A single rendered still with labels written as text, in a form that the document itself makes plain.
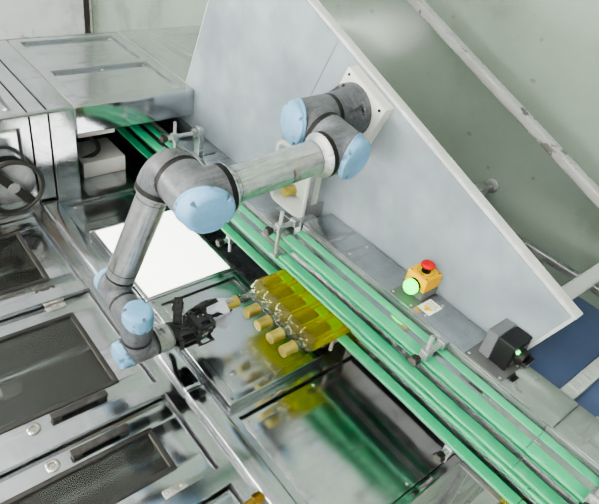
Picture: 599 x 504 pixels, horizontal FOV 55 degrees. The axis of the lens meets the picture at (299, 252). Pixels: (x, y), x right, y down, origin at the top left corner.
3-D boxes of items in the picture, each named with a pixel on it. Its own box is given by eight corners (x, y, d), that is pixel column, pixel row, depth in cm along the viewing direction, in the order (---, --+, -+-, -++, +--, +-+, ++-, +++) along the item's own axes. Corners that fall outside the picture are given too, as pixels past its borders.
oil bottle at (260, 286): (300, 274, 189) (246, 295, 176) (302, 260, 185) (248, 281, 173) (311, 283, 186) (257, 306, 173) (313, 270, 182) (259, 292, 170)
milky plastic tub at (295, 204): (288, 190, 202) (268, 196, 197) (298, 132, 188) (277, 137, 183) (320, 216, 192) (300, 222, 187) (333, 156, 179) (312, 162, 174)
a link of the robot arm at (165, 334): (148, 342, 157) (147, 320, 152) (163, 336, 160) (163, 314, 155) (161, 360, 153) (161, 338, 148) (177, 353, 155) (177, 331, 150)
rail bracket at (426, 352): (438, 339, 150) (404, 360, 142) (446, 319, 145) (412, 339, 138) (450, 349, 147) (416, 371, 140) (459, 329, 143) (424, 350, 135)
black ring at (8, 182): (44, 200, 215) (-18, 214, 203) (37, 149, 203) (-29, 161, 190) (49, 206, 213) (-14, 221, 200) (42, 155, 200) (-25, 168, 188)
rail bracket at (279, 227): (289, 246, 188) (258, 257, 181) (297, 203, 178) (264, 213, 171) (295, 251, 186) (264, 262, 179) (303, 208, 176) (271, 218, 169)
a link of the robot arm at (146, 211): (140, 125, 126) (80, 289, 149) (164, 153, 121) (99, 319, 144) (183, 130, 135) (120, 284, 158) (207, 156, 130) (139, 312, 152)
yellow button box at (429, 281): (418, 278, 166) (401, 286, 162) (425, 258, 162) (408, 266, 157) (436, 292, 162) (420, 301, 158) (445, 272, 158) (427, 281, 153)
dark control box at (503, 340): (496, 338, 151) (477, 351, 146) (507, 316, 146) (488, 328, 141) (522, 358, 146) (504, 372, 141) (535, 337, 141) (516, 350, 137)
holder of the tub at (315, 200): (287, 203, 205) (270, 208, 200) (299, 133, 189) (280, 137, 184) (318, 228, 195) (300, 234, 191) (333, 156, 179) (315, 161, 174)
